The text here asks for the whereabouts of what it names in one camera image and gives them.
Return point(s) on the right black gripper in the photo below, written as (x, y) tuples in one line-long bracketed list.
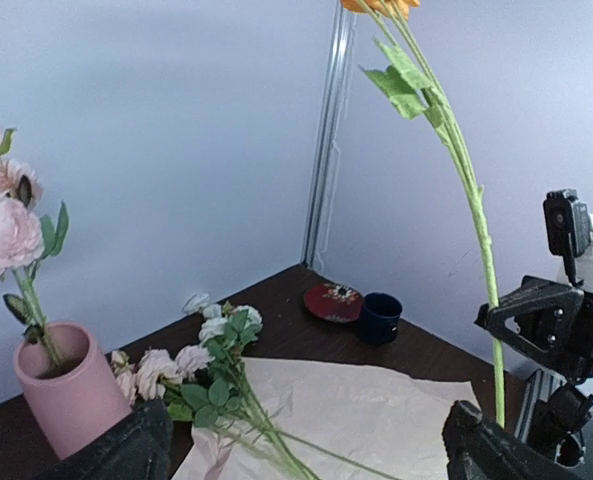
[(568, 350)]

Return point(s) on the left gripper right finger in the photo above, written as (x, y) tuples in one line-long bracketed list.
[(479, 449)]

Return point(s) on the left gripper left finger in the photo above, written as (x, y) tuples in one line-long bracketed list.
[(137, 447)]

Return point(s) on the artificial flower bouquet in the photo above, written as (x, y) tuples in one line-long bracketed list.
[(206, 385)]

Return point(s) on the pink wrapping paper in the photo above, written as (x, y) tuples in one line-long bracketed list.
[(295, 419)]

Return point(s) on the pink peony flower stem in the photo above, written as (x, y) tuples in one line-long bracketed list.
[(26, 240)]

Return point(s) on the orange flower stem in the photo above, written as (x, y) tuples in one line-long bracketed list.
[(413, 89)]

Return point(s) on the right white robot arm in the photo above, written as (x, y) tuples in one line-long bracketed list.
[(551, 324)]

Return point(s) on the pink tapered vase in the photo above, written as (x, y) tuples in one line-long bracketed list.
[(77, 407)]

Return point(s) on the dark blue mug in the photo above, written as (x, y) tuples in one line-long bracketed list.
[(378, 320)]

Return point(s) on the red floral plate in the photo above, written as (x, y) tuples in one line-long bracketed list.
[(333, 302)]

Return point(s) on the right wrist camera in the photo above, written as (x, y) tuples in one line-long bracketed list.
[(569, 225)]

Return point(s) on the right aluminium corner post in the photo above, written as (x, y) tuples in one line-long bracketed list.
[(327, 152)]

